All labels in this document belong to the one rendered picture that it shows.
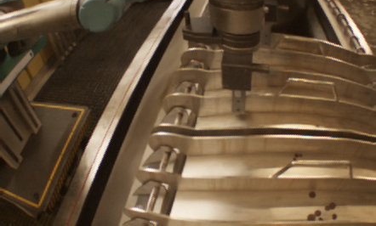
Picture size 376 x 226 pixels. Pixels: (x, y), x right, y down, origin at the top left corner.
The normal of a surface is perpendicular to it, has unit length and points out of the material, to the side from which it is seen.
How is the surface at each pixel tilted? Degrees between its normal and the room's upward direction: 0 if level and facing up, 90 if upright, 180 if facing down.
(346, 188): 90
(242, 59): 0
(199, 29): 0
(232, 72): 90
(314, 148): 90
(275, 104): 90
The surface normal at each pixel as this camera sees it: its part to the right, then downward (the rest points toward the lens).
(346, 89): -0.21, 0.69
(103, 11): 0.00, 0.69
